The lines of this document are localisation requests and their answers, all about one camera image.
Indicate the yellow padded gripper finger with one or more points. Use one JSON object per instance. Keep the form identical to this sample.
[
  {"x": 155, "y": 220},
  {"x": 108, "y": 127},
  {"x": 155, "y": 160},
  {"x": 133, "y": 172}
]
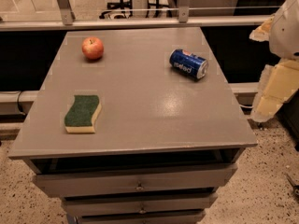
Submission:
[
  {"x": 277, "y": 85},
  {"x": 262, "y": 32}
]

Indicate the blue pepsi can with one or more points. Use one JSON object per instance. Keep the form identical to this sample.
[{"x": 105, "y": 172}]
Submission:
[{"x": 188, "y": 63}]

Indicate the black office chair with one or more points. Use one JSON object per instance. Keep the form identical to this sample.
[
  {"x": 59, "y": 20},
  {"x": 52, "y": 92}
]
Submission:
[{"x": 120, "y": 0}]

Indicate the grey drawer cabinet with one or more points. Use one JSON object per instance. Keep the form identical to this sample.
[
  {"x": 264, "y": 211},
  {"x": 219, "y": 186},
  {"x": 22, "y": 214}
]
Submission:
[{"x": 152, "y": 116}]

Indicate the bottom grey drawer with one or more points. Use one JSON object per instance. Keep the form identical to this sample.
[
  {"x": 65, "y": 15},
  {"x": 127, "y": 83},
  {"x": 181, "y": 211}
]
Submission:
[{"x": 172, "y": 217}]

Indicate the grey drawer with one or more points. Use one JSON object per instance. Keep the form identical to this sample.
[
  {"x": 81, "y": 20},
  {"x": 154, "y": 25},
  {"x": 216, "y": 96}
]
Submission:
[
  {"x": 172, "y": 217},
  {"x": 140, "y": 204},
  {"x": 134, "y": 181}
]

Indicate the red apple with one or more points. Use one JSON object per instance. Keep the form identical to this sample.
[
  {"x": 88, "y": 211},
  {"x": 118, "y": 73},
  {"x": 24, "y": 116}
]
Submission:
[{"x": 92, "y": 48}]

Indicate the middle grey drawer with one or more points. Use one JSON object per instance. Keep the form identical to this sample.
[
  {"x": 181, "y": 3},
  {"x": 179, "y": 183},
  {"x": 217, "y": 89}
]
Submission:
[{"x": 140, "y": 204}]

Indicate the grey metal railing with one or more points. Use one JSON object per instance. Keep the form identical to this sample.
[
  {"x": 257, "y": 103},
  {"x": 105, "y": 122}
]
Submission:
[{"x": 41, "y": 15}]

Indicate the green and yellow sponge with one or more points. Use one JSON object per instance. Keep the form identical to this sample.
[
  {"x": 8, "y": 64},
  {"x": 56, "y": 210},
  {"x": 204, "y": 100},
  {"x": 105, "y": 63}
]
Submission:
[{"x": 83, "y": 113}]

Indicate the top grey drawer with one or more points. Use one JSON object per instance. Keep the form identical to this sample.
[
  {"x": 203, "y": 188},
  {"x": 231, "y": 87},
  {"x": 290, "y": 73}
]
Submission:
[{"x": 134, "y": 181}]

